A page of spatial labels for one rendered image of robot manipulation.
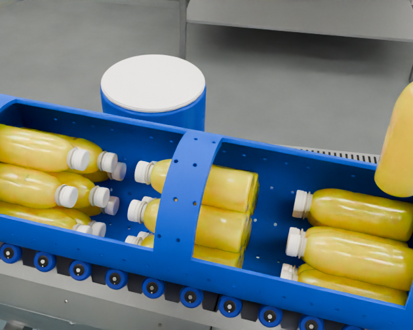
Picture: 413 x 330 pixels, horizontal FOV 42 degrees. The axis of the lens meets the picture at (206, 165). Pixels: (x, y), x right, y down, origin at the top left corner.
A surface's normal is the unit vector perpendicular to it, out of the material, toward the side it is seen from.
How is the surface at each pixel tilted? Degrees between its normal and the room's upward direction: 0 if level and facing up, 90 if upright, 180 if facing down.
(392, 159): 91
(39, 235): 88
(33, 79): 0
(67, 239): 88
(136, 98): 0
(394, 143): 91
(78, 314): 70
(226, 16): 0
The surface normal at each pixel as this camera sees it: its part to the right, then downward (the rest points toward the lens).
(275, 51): 0.04, -0.76
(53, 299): -0.22, 0.33
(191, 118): 0.76, 0.44
